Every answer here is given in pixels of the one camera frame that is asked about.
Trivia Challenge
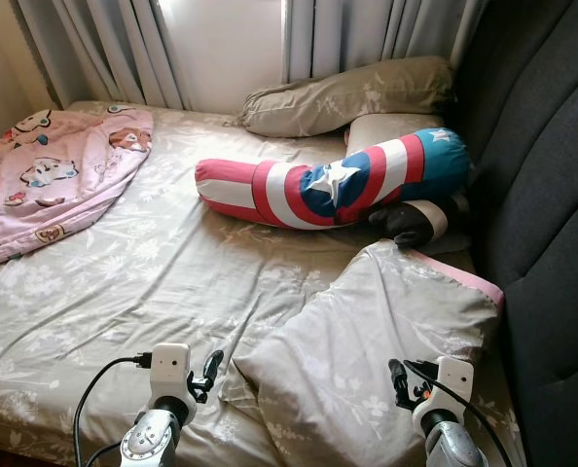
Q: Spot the beige floral pillow pink edge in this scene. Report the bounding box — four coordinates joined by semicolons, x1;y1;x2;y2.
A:
229;239;505;467

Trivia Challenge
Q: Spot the plain beige cushion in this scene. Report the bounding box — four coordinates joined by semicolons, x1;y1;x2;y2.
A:
344;111;448;159

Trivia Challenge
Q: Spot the beige floral bed sheet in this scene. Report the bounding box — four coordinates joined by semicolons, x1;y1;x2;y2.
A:
0;99;525;467

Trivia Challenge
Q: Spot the black and beige plush toy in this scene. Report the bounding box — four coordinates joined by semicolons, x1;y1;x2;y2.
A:
368;197;472;250

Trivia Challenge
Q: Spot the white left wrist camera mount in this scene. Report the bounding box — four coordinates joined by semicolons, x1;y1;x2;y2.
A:
150;342;192;399

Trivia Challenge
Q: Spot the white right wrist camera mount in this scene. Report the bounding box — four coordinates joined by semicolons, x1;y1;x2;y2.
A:
434;355;476;407

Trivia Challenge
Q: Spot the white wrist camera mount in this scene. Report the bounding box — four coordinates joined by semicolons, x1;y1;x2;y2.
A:
150;342;192;399
434;355;476;407

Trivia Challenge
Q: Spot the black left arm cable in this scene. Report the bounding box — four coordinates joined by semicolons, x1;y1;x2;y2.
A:
72;352;154;467

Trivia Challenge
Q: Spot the pink cartoon print blanket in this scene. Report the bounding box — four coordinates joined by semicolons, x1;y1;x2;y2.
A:
0;107;155;272

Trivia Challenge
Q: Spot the grey pleated curtain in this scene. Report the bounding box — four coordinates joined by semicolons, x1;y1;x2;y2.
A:
11;0;190;111
282;0;488;87

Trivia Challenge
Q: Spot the dark grey upholstered headboard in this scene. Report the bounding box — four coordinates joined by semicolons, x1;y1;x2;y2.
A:
449;0;578;467

